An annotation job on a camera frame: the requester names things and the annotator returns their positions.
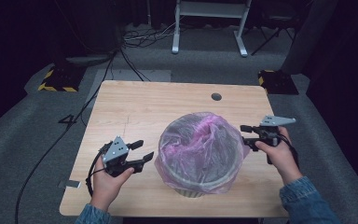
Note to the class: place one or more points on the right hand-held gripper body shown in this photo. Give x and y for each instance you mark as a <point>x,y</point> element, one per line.
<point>275,120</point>

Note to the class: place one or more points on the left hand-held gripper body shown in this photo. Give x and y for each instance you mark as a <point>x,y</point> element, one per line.
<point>115,151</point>

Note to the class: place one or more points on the pink plastic bag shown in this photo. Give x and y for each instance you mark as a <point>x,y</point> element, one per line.
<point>199,149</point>

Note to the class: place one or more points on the green plastic bucket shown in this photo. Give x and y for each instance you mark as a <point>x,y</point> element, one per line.
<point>189,191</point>

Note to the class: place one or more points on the person's right hand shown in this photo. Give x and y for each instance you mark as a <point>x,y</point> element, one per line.
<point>282,158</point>

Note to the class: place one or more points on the person's left hand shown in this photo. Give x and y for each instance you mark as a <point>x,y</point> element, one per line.
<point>107,186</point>

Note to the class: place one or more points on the grey tape strip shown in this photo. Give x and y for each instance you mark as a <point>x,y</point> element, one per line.
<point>70,183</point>

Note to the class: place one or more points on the black tripod stand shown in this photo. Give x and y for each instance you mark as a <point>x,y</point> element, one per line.
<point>268,39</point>

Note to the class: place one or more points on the dark stand with grey base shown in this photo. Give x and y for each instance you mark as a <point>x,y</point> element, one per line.
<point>87,59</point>

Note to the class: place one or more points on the black yellow striped base plate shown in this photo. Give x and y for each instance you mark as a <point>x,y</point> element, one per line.
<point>278,82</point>
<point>60,79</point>

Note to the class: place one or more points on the white metal desk frame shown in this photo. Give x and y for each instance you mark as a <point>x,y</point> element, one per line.
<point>211,9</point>

